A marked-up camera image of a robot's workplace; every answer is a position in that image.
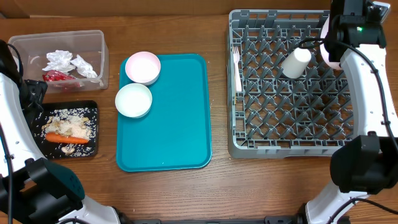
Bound pink bowl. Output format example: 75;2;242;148
125;52;161;85

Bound grey dishwasher rack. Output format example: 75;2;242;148
227;9;354;159

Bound teal plastic tray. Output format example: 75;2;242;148
116;54;212;172

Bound clear plastic bin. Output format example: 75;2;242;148
8;30;109;93

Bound red snack wrapper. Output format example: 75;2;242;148
42;70;83;91

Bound peanut shells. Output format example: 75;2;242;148
42;116;92;155

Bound white bowl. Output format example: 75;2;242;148
115;83;152;118

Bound white tissue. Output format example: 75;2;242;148
42;50;76;75
70;55;98;78

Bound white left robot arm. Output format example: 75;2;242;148
1;41;130;223

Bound white plate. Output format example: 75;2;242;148
320;17;341;70

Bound white plastic fork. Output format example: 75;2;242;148
233;46;243;92

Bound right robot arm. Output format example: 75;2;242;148
297;0;397;223

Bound white paper cup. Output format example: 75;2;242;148
281;48;312;79

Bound orange carrot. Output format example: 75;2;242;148
45;133;89;144

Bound pile of white rice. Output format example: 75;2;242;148
32;107;98;158

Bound black tray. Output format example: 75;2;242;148
30;100;100;161

